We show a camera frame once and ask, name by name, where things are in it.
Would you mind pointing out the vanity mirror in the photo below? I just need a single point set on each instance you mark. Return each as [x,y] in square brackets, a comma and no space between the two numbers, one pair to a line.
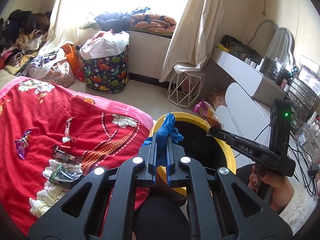
[280,42]

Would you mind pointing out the dark padded jacket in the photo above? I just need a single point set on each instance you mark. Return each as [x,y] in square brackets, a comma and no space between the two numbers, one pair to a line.
[115,20]

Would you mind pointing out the yellow round bin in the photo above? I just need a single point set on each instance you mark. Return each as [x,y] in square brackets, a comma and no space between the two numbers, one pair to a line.
[231,158]

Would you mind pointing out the brown chocolate bar wrapper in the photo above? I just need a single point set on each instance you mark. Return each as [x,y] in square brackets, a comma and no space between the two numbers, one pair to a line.
[63,156]

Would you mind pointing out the blue rubber glove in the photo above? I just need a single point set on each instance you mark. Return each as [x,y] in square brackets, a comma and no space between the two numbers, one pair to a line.
[166,127]

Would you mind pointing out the heap of light cloths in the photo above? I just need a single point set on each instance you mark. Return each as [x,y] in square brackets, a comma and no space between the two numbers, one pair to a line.
[40,63]

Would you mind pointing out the floral fabric bag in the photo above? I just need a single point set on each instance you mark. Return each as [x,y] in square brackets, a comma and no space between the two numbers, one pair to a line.
[58,75]

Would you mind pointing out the red floral blanket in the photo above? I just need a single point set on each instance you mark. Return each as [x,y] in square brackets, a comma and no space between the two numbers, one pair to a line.
[25,112]

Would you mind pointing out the orange patterned cushion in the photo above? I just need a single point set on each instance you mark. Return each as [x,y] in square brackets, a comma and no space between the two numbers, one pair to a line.
[155,22]

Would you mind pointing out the person's right forearm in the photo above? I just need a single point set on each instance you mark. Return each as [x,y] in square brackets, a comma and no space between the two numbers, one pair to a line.
[300,205]

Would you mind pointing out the pink yellow snack packet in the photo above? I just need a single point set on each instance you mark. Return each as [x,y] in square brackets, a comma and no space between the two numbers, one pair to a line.
[206,111]

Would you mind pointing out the pile of clothes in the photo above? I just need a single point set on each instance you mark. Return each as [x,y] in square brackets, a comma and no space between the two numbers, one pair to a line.
[22,30]

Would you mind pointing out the clear drawer organiser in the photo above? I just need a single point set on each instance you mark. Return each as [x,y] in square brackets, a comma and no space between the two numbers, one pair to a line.
[302,100]

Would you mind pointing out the dark handbag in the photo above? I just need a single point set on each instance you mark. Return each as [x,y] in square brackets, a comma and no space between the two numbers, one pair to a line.
[237,45]

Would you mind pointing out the dinosaur print fabric basket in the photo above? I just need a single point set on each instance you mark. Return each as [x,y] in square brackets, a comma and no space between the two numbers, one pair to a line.
[107,72]

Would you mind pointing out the purple snack wrapper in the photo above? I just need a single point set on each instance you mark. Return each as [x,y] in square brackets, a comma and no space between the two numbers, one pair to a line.
[23,145]

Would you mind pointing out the orange bag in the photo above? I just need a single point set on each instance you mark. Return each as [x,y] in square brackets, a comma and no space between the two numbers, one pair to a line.
[72,58]

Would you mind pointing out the silver red candy wrapper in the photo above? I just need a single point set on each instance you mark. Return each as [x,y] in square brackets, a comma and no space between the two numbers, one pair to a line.
[67,132]

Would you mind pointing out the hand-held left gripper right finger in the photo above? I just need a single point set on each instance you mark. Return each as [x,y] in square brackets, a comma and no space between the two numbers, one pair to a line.
[169,165]

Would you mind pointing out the green black snack wrapper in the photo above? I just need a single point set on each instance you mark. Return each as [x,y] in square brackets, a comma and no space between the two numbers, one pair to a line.
[65,176]

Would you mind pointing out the clear acrylic cosmetics organiser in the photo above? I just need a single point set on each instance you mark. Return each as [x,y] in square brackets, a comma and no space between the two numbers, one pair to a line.
[273,67]

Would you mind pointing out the black power adapter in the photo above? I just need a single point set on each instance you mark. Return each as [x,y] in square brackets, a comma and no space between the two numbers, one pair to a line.
[313,171]

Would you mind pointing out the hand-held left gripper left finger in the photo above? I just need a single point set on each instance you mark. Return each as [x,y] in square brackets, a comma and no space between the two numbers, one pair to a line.
[155,165]

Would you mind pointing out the cream curtain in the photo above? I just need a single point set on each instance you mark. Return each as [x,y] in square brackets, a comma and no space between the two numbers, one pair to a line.
[200,30]
[65,17]

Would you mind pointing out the person's right hand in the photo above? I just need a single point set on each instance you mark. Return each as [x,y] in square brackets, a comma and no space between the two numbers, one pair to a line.
[275,190]

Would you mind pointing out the white vanity desk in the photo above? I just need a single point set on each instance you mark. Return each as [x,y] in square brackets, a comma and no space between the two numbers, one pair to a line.
[245,80]

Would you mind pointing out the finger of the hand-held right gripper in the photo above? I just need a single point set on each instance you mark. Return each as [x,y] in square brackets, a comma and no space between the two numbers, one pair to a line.
[222,138]
[227,134]

